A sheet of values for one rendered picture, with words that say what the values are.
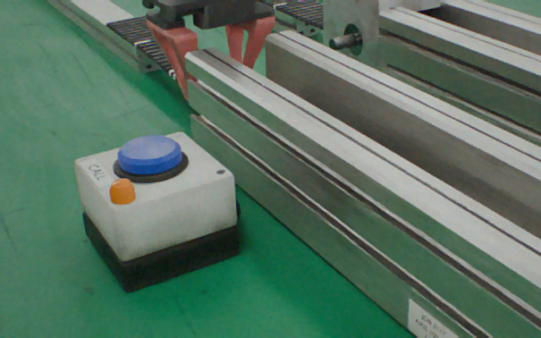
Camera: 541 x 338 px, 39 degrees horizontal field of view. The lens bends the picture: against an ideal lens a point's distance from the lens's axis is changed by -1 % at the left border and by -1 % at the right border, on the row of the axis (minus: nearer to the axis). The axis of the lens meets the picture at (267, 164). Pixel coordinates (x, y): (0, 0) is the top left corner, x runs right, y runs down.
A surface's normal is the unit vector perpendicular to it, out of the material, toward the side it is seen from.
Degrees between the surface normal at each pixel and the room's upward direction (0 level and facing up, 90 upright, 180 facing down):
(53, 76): 0
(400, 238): 90
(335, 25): 90
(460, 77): 90
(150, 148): 3
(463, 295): 90
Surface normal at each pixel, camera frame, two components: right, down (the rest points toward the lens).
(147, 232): 0.50, 0.38
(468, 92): -0.87, 0.26
